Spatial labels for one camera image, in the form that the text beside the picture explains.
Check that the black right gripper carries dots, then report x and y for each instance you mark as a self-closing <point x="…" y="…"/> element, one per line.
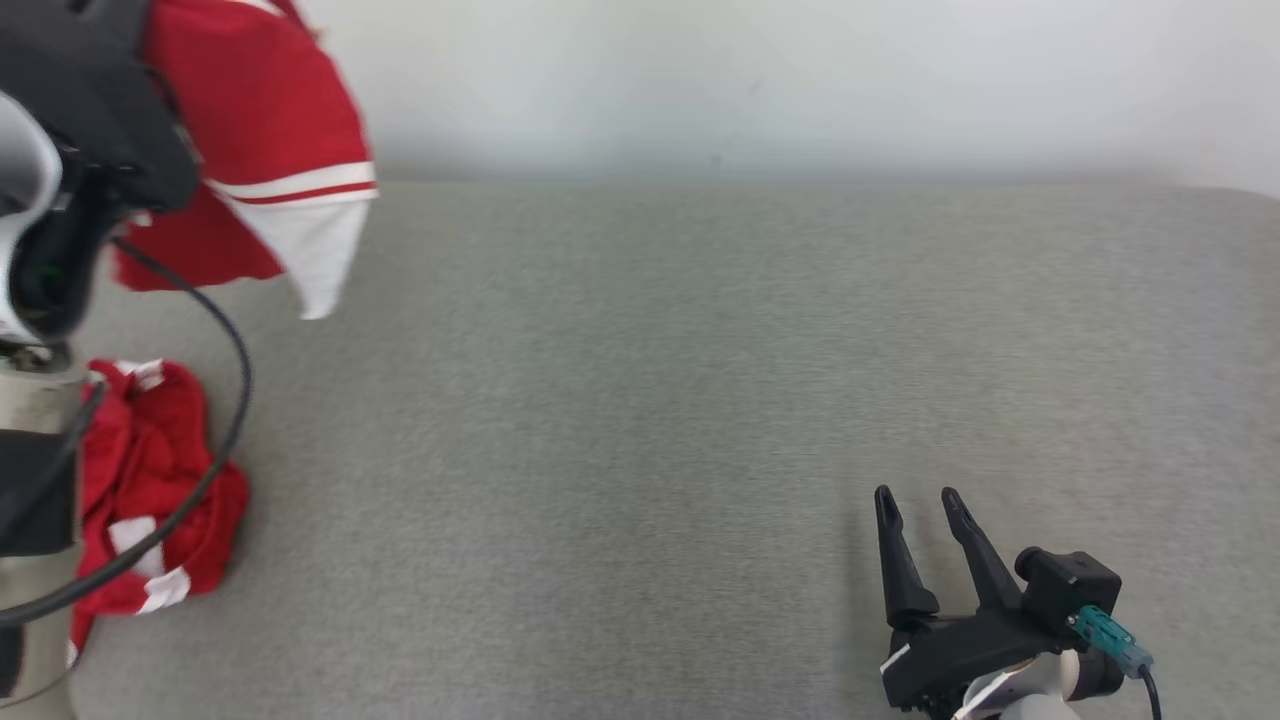
<point x="960" y="655"/>

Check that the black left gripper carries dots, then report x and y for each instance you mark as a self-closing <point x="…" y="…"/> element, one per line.
<point x="90" y="90"/>

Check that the red basketball jersey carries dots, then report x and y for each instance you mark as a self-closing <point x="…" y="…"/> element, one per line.
<point x="260" y="100"/>

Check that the white grey robot left arm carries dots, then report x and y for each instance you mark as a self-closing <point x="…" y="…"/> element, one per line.
<point x="30" y="395"/>

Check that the grey fabric sofa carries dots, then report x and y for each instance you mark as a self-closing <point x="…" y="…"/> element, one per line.
<point x="600" y="450"/>

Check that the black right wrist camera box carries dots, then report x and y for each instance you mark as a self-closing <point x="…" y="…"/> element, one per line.
<point x="1070" y="590"/>

